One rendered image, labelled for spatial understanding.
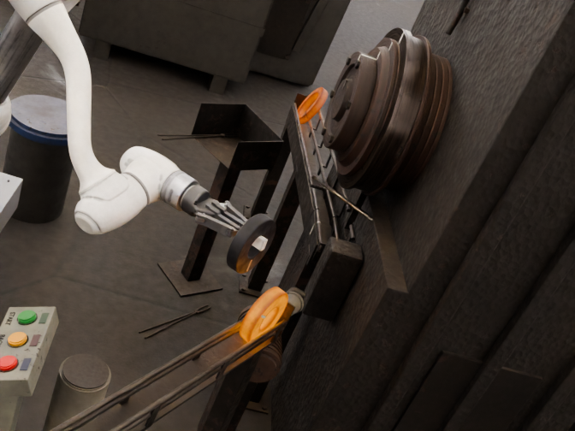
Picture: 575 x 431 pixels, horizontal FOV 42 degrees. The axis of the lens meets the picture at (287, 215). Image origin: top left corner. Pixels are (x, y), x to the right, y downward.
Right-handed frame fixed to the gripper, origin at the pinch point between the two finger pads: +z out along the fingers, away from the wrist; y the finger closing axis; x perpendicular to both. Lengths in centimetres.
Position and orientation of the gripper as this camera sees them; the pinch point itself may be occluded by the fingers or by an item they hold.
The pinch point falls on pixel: (252, 238)
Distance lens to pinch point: 179.9
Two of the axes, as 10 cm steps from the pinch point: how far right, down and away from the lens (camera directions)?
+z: 8.0, 4.9, -3.4
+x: 3.0, -8.2, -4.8
